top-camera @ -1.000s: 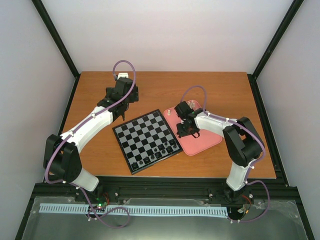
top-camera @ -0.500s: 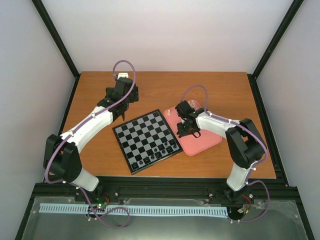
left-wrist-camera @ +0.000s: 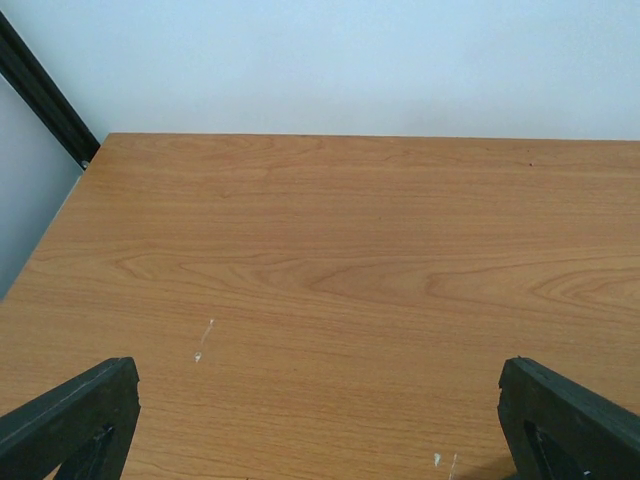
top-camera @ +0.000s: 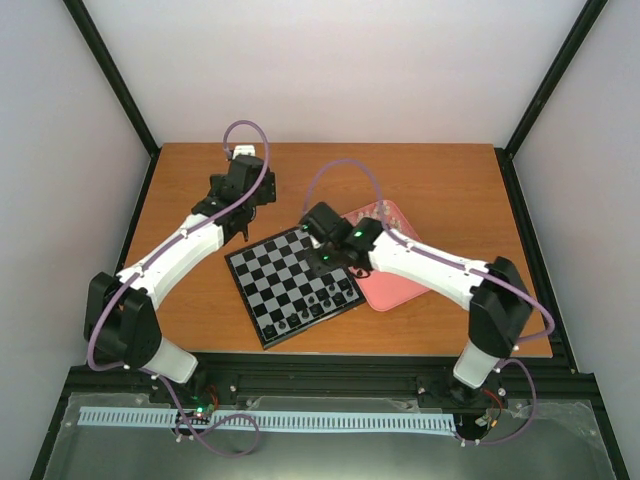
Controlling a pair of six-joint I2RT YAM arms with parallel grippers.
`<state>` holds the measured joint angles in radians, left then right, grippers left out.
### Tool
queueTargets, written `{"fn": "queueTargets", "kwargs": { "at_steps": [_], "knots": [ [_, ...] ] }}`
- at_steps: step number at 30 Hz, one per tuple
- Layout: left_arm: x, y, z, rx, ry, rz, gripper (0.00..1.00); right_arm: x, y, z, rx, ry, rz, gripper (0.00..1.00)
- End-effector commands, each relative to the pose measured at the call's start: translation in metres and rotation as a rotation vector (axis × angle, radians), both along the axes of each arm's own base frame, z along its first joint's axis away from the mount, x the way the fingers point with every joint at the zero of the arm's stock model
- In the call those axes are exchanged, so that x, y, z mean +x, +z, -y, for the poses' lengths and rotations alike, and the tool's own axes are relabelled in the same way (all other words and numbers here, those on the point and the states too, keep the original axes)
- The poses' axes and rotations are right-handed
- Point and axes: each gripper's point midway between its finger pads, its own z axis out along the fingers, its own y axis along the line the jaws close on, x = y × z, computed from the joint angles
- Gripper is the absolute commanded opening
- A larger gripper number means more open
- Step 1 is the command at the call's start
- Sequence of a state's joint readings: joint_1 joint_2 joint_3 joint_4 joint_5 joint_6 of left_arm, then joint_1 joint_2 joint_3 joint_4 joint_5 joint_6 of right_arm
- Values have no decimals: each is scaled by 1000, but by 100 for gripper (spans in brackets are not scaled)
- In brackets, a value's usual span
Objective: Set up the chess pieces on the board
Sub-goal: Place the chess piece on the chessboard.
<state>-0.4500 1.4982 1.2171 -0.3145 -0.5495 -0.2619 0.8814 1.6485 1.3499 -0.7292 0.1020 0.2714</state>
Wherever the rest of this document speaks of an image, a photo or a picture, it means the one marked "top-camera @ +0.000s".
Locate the black rook chess piece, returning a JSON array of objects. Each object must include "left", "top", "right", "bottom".
[{"left": 264, "top": 325, "right": 277, "bottom": 338}]

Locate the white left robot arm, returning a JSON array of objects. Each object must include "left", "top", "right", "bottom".
[{"left": 84, "top": 145, "right": 276, "bottom": 403}]

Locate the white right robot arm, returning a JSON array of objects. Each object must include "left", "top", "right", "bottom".
[{"left": 299, "top": 202, "right": 555, "bottom": 389}]

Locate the black and grey chessboard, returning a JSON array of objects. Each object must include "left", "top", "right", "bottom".
[{"left": 225, "top": 228, "right": 366, "bottom": 350}]

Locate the pink plastic tray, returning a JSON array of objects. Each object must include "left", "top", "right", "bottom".
[{"left": 343, "top": 200, "right": 428, "bottom": 312}]

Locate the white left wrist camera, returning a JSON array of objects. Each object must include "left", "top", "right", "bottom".
[{"left": 232, "top": 144, "right": 256, "bottom": 159}]

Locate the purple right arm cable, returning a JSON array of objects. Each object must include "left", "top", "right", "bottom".
[{"left": 302, "top": 159, "right": 557, "bottom": 447}]

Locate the light blue slotted cable duct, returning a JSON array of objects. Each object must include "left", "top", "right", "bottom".
[{"left": 77, "top": 406, "right": 456, "bottom": 436}]

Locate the black left frame post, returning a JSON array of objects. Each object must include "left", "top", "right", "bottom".
[{"left": 63, "top": 0, "right": 160, "bottom": 159}]

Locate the black frame post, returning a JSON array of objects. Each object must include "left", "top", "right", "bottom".
[
  {"left": 504, "top": 0, "right": 608, "bottom": 161},
  {"left": 63, "top": 0, "right": 160, "bottom": 159}
]

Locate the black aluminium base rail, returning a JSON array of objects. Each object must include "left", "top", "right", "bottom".
[{"left": 174, "top": 354, "right": 604, "bottom": 413}]

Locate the black right frame post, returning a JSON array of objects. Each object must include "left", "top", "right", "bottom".
[{"left": 504, "top": 0, "right": 608, "bottom": 161}]

